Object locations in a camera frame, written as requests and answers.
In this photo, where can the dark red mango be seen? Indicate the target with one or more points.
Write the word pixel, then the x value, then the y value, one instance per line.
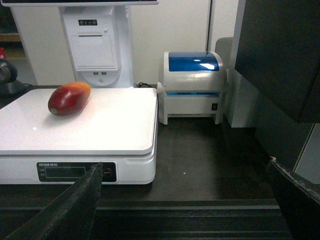
pixel 69 98

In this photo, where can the white blue label printer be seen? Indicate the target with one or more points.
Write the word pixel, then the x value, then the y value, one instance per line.
pixel 192 84

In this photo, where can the white POS terminal stand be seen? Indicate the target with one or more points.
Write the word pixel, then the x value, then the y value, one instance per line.
pixel 99 38

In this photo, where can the white checkout scale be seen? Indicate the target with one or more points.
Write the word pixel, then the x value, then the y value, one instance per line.
pixel 117 127

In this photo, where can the red fire extinguisher box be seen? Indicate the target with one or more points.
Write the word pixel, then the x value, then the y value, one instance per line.
pixel 2 53

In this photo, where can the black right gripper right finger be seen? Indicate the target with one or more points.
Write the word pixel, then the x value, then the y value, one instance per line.
pixel 298 200

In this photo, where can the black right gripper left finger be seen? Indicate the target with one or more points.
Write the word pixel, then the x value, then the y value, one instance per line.
pixel 70 216

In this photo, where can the black slatted checkout counter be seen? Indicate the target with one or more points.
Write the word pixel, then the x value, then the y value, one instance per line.
pixel 209 184

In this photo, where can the black barcode scanner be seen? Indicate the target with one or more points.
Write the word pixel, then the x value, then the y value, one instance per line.
pixel 9 85

